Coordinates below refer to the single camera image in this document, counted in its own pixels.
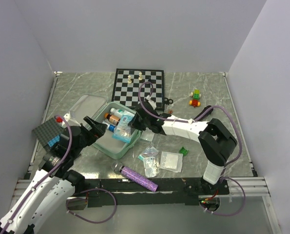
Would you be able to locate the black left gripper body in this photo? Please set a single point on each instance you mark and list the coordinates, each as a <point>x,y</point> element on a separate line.
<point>88,137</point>

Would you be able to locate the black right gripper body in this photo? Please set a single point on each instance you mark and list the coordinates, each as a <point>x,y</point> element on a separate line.
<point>139,124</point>

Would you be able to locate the clear plaster strip packet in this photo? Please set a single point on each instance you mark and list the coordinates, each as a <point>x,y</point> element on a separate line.
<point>147,135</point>

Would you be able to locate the blue white mask packet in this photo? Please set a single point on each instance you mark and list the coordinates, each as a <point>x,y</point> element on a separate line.
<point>123,130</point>

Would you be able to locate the blue white bandage roll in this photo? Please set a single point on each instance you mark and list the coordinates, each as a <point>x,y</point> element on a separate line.
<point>111,127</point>

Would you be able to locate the brown orange syrup bottle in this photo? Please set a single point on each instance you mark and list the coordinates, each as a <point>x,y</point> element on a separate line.
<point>112,118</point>

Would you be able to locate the white medicine bottle green label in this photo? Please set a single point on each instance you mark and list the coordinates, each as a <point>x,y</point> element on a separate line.
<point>117,112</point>

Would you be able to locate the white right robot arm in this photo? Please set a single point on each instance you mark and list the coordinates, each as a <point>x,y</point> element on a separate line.
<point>216,140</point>

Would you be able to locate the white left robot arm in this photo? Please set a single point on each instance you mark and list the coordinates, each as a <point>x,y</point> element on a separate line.
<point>54,172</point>

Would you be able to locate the mint green medicine case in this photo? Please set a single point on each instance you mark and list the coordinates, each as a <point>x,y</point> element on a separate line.
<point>95,107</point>

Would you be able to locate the black binder clip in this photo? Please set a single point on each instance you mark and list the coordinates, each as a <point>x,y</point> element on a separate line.
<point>168,101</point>

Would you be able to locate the blue lego brick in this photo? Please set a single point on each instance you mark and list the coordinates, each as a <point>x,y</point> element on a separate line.
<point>53,141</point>

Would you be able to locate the grey lego baseplate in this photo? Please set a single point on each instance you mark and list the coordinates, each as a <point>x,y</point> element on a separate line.
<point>47,131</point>

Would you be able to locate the black white chessboard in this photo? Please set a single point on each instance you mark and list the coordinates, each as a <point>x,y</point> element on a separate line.
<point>127,94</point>

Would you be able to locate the alcohol wipe sachets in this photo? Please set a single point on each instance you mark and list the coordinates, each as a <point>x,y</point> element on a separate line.
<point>151,166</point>

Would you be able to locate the cream chess pawn right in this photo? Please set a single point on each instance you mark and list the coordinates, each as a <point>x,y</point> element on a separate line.
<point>140,77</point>

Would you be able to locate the purple glitter microphone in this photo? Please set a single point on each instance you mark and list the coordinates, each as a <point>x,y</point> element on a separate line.
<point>127,172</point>

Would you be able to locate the white gauze pad packet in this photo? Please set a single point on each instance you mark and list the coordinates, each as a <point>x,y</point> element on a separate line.
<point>171,161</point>

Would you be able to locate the green plastic clip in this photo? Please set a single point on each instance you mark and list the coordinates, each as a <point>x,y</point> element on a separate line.
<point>183,151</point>

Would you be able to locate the colourful toy block car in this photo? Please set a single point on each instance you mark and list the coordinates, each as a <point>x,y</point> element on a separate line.
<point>195,101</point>

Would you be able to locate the black tube orange cap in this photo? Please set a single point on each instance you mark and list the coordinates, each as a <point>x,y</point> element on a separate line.
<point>204,113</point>

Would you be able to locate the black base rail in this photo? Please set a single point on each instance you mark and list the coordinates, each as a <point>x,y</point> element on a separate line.
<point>123,191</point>

